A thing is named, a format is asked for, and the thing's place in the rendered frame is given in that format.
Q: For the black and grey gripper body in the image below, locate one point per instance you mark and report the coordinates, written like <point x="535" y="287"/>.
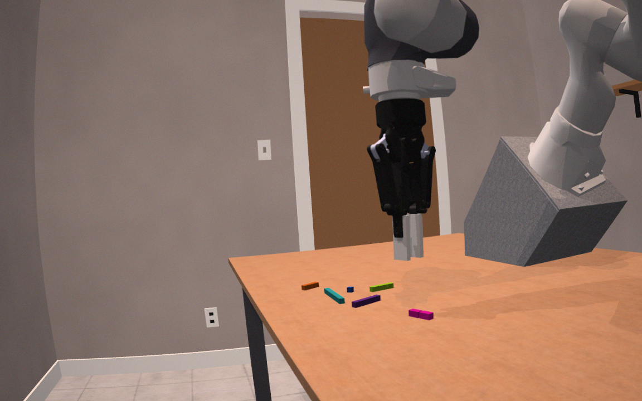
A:
<point x="400" y="118"/>

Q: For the orange rod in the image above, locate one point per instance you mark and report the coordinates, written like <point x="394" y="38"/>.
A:
<point x="309" y="286"/>

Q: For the purple rod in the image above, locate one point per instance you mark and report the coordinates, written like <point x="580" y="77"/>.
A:
<point x="366" y="301"/>

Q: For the turquoise rod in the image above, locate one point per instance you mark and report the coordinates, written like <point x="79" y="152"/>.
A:
<point x="335" y="296"/>

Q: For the lime green rod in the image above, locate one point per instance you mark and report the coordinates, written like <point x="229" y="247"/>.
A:
<point x="381" y="287"/>

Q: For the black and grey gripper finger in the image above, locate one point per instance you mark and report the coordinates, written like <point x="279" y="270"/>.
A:
<point x="391" y="181"/>
<point x="419" y="184"/>

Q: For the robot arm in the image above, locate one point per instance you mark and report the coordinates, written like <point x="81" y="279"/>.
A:
<point x="401" y="34"/>

